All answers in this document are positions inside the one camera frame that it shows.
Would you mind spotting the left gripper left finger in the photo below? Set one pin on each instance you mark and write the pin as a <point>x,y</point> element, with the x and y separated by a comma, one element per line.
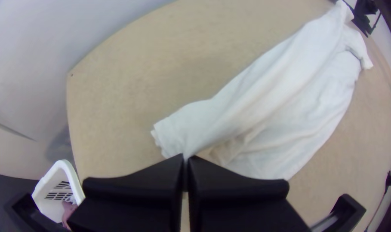
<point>143,199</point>

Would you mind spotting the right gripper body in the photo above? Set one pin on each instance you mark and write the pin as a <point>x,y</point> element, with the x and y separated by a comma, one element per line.
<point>364,14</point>

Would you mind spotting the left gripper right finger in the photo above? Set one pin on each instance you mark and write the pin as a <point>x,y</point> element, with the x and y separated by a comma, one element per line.
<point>234,203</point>

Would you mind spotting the white laundry basket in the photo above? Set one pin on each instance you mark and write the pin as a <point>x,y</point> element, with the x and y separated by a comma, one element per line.
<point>53,180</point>

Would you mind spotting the white t-shirt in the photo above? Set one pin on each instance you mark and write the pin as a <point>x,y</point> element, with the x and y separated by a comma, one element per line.
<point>279,96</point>

